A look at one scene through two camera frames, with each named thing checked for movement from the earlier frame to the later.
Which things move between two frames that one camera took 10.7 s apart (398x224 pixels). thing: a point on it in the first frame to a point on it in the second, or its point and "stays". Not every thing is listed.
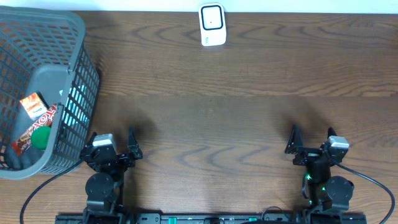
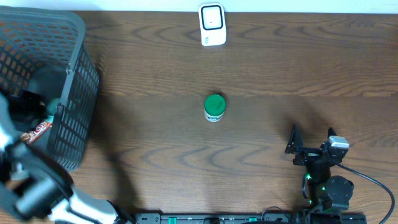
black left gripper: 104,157 to 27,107
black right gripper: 308,154 stays
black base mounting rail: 211,218 stays
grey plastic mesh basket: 45,51 stays
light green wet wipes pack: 77,108 to 52,106
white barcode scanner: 212,19 stays
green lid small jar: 40,137 to 214,106
